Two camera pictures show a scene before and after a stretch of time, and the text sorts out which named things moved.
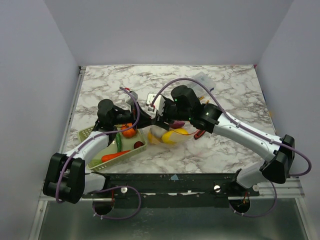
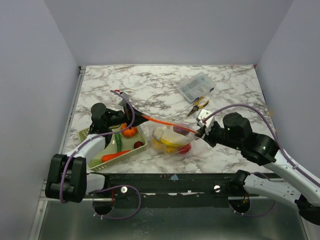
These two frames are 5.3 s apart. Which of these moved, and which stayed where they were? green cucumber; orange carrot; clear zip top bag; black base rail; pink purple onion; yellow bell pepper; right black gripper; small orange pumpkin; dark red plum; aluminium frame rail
Moved: yellow bell pepper; right black gripper; clear zip top bag; pink purple onion
Stayed: dark red plum; orange carrot; black base rail; aluminium frame rail; green cucumber; small orange pumpkin
